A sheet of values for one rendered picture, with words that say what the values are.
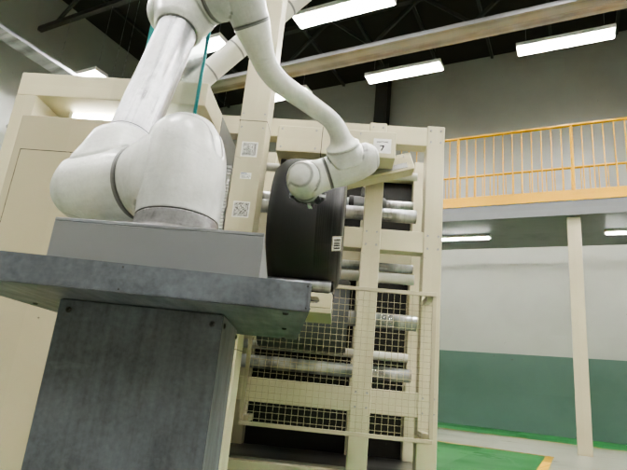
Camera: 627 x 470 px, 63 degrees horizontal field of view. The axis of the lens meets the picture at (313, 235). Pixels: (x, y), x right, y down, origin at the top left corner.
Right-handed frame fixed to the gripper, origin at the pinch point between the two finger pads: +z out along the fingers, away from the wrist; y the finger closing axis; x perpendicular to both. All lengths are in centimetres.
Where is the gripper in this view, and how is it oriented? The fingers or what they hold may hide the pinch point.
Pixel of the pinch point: (310, 202)
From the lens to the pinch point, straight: 189.1
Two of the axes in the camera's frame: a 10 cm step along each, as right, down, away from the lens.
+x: -0.8, 9.9, -1.4
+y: -9.9, -0.8, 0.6
